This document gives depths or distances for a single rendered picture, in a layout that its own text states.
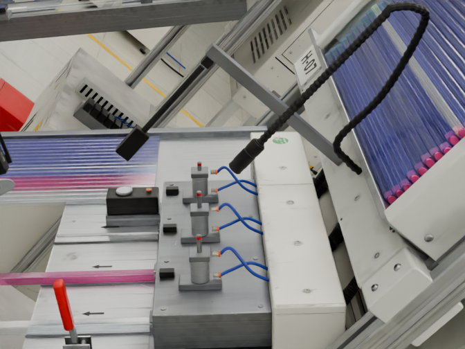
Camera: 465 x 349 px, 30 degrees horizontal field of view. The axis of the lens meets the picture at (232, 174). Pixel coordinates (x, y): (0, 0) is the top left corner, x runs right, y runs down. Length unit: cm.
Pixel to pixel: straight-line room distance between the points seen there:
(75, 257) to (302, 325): 38
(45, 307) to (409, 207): 49
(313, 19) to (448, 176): 149
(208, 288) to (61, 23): 141
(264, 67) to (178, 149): 86
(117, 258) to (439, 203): 50
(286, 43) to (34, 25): 66
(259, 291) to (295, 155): 34
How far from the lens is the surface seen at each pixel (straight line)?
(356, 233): 100
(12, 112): 195
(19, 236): 261
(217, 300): 100
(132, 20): 231
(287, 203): 116
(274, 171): 125
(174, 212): 119
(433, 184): 87
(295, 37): 233
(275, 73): 235
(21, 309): 175
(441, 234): 90
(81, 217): 132
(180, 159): 149
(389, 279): 90
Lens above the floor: 158
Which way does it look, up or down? 18 degrees down
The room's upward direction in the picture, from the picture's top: 44 degrees clockwise
